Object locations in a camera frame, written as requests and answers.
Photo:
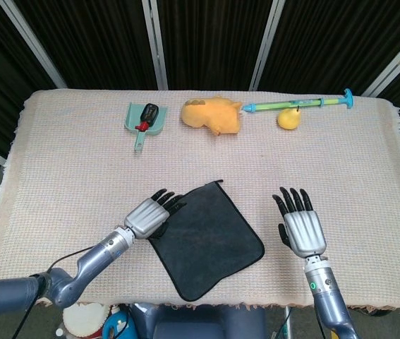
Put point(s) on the dark grey cloth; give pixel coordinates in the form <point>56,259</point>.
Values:
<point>206,247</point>

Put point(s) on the blue-grey robot torso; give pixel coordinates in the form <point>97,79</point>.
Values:
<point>199,325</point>

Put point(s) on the blue plastic container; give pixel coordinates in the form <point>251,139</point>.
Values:
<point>115,325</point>

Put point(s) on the green blue toy water pump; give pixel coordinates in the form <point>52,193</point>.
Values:
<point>273,105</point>

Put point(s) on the small white round cap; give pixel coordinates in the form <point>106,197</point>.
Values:
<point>60,332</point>

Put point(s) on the white round fluffy object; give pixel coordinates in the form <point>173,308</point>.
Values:
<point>83,319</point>

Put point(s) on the orange plush toy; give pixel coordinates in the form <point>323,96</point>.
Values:
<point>203,114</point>

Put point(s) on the yellow pear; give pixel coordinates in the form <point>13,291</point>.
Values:
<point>288,120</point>

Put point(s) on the teal plastic dustpan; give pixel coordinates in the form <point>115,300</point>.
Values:
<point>132,116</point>

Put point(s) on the black and red small device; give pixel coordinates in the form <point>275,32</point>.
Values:
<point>149,112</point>

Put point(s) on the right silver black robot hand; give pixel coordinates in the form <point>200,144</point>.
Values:
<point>305,231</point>

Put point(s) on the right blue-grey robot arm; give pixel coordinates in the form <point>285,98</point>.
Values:
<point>326,300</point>

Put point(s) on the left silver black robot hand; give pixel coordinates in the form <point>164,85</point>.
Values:
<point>146,219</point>

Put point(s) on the beige woven tablecloth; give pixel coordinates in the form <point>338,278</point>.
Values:
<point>79,194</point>

